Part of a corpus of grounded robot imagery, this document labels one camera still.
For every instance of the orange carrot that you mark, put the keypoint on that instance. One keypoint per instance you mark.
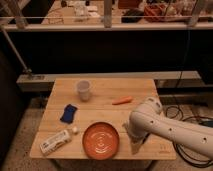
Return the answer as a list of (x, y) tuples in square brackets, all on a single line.
[(122, 100)]

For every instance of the metal base rail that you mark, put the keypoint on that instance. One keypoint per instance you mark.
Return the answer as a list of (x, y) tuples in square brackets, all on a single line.
[(44, 82)]

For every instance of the wooden table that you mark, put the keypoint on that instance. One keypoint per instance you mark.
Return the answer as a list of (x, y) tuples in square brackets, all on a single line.
[(99, 108)]

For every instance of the white plastic bottle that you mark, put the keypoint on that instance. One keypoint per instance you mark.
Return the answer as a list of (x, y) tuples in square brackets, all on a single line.
[(57, 140)]

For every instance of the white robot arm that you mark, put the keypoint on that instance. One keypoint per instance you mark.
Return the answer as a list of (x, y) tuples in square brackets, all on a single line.
[(146, 118)]

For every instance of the black power adapter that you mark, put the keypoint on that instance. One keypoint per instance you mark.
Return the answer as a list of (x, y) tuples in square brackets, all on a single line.
[(208, 123)]

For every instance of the orange ceramic bowl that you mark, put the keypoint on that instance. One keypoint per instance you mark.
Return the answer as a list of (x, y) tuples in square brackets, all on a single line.
[(100, 141)]

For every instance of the metal diagonal pole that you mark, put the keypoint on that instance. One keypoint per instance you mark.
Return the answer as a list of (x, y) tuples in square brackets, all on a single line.
[(26, 69)]

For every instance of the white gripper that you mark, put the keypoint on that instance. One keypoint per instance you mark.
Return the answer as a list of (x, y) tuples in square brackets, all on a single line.
[(135, 146)]

